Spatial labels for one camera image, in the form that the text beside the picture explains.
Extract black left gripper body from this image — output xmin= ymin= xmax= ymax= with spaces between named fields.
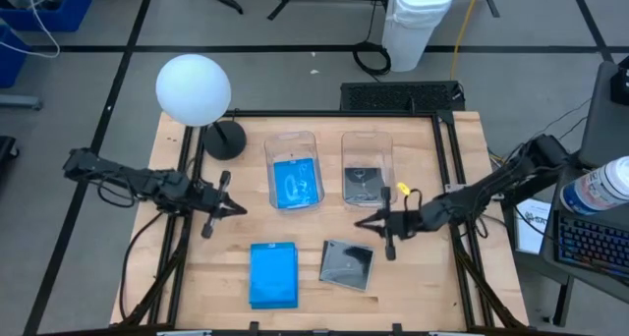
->
xmin=194 ymin=170 xmax=231 ymax=240

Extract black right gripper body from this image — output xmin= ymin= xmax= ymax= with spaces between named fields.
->
xmin=380 ymin=187 xmax=425 ymax=262

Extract grey foil packets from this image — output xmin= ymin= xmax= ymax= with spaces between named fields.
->
xmin=343 ymin=166 xmax=384 ymax=203

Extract clear jewel case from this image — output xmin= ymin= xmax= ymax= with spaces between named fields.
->
xmin=318 ymin=238 xmax=376 ymax=294

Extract clear plastic bin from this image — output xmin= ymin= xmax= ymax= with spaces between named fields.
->
xmin=340 ymin=131 xmax=399 ymax=210
xmin=263 ymin=130 xmax=326 ymax=214

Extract white globe table lamp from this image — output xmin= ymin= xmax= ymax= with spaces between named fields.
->
xmin=154 ymin=53 xmax=249 ymax=162

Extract black perforated computer case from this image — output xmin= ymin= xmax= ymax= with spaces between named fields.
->
xmin=339 ymin=80 xmax=467 ymax=114

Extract white printed paper sheet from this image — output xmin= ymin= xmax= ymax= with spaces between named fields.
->
xmin=513 ymin=196 xmax=553 ymax=256

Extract black backlit keyboard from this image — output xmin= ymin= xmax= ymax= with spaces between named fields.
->
xmin=553 ymin=209 xmax=629 ymax=280

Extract grey keyboard desk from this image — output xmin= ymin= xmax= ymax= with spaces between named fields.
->
xmin=539 ymin=164 xmax=629 ymax=327

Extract white trash can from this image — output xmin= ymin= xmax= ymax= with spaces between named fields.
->
xmin=380 ymin=0 xmax=456 ymax=74

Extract white wipes canister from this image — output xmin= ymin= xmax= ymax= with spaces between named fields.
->
xmin=559 ymin=155 xmax=629 ymax=216

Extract black floor object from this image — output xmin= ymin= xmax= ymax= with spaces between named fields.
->
xmin=0 ymin=135 xmax=22 ymax=164

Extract grey metal floor bar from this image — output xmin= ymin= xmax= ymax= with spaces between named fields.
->
xmin=0 ymin=94 xmax=44 ymax=112

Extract grey desk top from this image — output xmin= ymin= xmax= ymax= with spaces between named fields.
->
xmin=578 ymin=60 xmax=629 ymax=169

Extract blue storage bin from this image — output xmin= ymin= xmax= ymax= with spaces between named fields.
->
xmin=0 ymin=23 xmax=30 ymax=89
xmin=0 ymin=0 xmax=94 ymax=34

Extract black desk device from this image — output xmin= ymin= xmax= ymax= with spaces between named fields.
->
xmin=609 ymin=55 xmax=629 ymax=106

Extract black cable with yellow tag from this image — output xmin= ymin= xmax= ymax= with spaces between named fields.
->
xmin=395 ymin=180 xmax=426 ymax=215

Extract black aluminium rig frame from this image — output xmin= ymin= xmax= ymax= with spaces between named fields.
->
xmin=108 ymin=108 xmax=531 ymax=336

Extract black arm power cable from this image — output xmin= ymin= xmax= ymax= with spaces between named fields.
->
xmin=119 ymin=210 xmax=168 ymax=322

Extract coiled black floor cable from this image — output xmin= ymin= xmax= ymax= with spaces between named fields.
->
xmin=351 ymin=0 xmax=393 ymax=77

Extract hanging yellow cable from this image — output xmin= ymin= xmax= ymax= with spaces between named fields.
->
xmin=448 ymin=0 xmax=484 ymax=82

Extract white cable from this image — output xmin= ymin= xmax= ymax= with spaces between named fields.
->
xmin=0 ymin=0 xmax=62 ymax=60

